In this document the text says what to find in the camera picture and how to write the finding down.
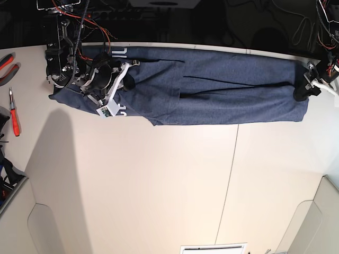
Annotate blue grey t-shirt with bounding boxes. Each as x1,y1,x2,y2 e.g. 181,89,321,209
49,46,310,127

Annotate red grey pliers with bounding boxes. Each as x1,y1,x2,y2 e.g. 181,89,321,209
1,53,20,87

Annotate white cable on floor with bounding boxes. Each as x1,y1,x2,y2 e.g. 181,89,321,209
272,0,318,48

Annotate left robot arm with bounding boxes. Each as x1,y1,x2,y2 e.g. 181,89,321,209
293,1,338,102

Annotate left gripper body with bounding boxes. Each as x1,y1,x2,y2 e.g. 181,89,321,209
304,59,338,87

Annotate orange handled screwdriver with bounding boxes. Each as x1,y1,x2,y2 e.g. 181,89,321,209
9,88,20,137

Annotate braided camera cable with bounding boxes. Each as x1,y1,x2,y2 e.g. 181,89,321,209
63,0,91,88

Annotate dark clutter at left edge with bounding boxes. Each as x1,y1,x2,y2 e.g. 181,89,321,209
1,106,26,211

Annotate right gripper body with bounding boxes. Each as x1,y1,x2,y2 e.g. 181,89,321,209
74,52,122,95

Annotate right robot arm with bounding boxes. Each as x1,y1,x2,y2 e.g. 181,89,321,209
37,1,122,102

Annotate black power strip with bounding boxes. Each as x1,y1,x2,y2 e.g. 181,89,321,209
90,11,142,21

